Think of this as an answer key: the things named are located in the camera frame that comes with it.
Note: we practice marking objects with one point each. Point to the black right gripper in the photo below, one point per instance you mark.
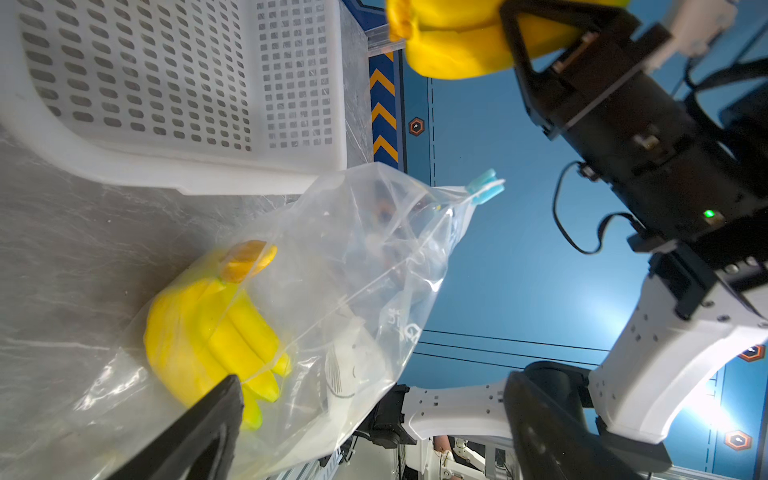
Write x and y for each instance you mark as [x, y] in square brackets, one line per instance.
[684, 169]

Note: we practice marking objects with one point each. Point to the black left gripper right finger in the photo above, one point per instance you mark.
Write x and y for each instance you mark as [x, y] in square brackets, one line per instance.
[551, 440]

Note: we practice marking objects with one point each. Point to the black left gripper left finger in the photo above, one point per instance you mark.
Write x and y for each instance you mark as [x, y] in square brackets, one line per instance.
[199, 445]

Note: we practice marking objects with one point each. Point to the clear bag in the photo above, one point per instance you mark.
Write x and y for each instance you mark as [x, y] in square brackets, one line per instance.
[362, 255]

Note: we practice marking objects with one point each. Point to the yellow green banana bunch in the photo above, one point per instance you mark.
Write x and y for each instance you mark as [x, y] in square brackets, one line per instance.
[450, 40]

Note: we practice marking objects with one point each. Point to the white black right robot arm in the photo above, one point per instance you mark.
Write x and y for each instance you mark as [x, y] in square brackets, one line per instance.
[702, 304]

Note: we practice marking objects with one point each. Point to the white perforated plastic basket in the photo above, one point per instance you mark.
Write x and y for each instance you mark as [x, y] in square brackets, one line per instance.
[203, 97]

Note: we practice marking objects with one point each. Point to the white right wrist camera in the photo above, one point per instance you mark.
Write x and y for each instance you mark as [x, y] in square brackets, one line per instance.
[693, 25]

